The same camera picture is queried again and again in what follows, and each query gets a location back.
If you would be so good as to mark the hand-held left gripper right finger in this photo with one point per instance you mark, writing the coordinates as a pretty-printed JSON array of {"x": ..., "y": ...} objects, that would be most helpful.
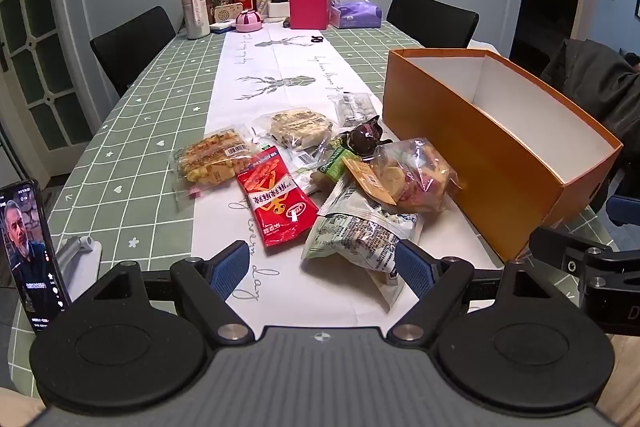
[{"x": 415, "y": 266}]

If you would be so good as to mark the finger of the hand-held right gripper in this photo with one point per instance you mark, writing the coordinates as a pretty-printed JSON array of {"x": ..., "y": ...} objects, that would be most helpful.
[
  {"x": 624, "y": 210},
  {"x": 555, "y": 247}
]

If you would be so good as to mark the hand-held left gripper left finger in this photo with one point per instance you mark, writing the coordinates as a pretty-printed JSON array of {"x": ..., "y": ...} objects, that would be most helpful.
[{"x": 231, "y": 268}]

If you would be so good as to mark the white green printed snack bag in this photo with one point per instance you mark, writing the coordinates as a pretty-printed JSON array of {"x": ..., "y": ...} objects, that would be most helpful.
[{"x": 350, "y": 232}]

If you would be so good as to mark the red snack packet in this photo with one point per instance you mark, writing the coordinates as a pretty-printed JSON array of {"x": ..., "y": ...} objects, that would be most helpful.
[{"x": 272, "y": 202}]

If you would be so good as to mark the dried fruit chips bag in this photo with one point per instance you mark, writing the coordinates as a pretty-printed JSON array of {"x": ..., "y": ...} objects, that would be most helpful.
[{"x": 410, "y": 179}]

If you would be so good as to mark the orange cardboard box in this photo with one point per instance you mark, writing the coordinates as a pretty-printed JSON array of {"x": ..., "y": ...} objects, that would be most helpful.
[{"x": 500, "y": 157}]

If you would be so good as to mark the yellow pastry packet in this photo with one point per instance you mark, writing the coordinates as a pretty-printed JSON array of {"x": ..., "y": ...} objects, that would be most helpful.
[{"x": 210, "y": 157}]

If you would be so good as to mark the clear packet with red cap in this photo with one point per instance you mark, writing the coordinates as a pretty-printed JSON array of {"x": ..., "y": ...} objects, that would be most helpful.
[{"x": 307, "y": 158}]

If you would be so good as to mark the dark chocolate snack packet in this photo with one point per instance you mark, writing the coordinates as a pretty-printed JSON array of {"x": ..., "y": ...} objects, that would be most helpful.
[{"x": 365, "y": 139}]

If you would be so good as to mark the white puffed rice packet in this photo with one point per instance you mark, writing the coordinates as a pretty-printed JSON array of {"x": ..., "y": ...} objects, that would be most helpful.
[{"x": 297, "y": 127}]

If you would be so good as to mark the small clear snack packet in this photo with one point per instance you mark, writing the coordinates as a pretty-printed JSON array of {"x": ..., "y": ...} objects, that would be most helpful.
[{"x": 352, "y": 107}]

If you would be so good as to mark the dark jacket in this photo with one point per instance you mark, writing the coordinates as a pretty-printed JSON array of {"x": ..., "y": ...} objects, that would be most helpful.
[{"x": 590, "y": 77}]

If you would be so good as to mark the silver phone stand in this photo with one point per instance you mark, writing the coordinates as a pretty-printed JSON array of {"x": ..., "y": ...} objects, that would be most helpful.
[{"x": 80, "y": 259}]

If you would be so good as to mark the green checked tablecloth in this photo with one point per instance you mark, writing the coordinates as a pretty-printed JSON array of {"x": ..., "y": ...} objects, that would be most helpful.
[{"x": 140, "y": 117}]

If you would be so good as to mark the black smartphone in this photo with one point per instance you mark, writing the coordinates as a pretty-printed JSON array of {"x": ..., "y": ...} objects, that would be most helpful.
[{"x": 30, "y": 247}]

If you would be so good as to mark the blue white flat box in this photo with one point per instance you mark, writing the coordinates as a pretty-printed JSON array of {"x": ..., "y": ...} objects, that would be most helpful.
[{"x": 222, "y": 27}]

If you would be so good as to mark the black chair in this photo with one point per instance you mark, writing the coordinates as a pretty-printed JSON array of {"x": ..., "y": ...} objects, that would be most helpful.
[
  {"x": 130, "y": 47},
  {"x": 430, "y": 19}
]

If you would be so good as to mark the pink round lunch box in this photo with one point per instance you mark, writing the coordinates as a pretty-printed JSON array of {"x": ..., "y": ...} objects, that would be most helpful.
[{"x": 249, "y": 22}]

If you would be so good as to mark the small white radio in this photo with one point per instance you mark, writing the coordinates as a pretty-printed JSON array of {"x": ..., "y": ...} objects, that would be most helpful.
[{"x": 227, "y": 13}]

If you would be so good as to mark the purple tissue pack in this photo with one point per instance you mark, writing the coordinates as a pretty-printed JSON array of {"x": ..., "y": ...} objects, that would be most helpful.
[{"x": 357, "y": 14}]

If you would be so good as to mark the white water bottle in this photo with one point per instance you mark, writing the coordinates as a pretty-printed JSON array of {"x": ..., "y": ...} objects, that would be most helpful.
[{"x": 195, "y": 12}]

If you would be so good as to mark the white small box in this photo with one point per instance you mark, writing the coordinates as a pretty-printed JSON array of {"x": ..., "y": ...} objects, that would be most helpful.
[{"x": 278, "y": 10}]

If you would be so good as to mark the pink gift box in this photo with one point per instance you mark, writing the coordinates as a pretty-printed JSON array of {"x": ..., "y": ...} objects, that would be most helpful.
[{"x": 310, "y": 12}]

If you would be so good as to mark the glass panelled door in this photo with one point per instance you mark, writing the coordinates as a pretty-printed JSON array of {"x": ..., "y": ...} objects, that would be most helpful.
[{"x": 30, "y": 32}]

